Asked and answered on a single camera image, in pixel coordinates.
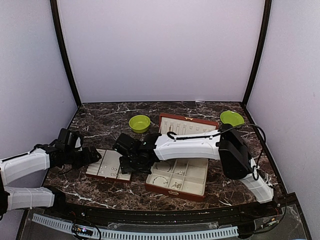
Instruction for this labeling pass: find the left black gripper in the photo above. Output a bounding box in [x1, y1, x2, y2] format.
[65, 146, 102, 171]

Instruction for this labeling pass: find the red jewelry tray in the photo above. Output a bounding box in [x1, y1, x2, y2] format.
[85, 149, 131, 183]

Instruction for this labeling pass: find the red jewelry box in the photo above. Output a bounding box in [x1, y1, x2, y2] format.
[145, 113, 219, 202]

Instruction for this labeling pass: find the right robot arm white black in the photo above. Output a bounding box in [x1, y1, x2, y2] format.
[113, 123, 275, 217]

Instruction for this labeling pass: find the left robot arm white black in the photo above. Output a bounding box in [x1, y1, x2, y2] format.
[0, 128, 102, 218]

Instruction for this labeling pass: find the silver bangle lower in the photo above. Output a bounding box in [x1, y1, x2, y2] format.
[152, 176, 168, 187]

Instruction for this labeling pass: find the green bowl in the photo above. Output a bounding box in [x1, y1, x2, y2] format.
[129, 115, 151, 134]

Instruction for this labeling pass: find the gold charm in box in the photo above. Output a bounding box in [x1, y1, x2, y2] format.
[175, 170, 186, 176]

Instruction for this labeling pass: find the small circuit board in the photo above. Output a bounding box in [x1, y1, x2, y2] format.
[71, 224, 93, 236]

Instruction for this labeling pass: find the green plate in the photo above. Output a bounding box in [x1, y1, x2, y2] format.
[220, 110, 245, 127]

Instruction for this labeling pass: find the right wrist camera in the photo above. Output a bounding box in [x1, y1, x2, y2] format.
[112, 133, 142, 158]

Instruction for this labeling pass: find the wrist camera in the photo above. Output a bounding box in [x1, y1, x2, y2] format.
[55, 128, 84, 152]
[112, 133, 142, 158]

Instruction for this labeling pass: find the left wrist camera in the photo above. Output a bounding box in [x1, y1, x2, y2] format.
[55, 128, 84, 152]

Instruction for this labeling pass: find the white slotted cable duct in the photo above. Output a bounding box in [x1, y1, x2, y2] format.
[31, 213, 239, 240]

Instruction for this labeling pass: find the right black frame post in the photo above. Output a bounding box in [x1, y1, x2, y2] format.
[241, 0, 273, 108]

